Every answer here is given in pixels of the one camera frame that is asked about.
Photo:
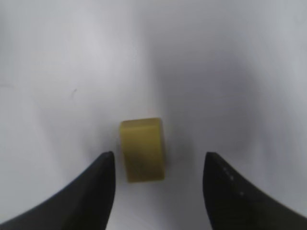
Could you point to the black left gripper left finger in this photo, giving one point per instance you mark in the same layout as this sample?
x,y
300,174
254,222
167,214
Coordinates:
x,y
84,204

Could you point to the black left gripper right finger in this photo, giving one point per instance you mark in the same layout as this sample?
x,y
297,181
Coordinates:
x,y
233,203

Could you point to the plain yellow eraser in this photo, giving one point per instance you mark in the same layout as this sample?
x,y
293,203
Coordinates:
x,y
142,145

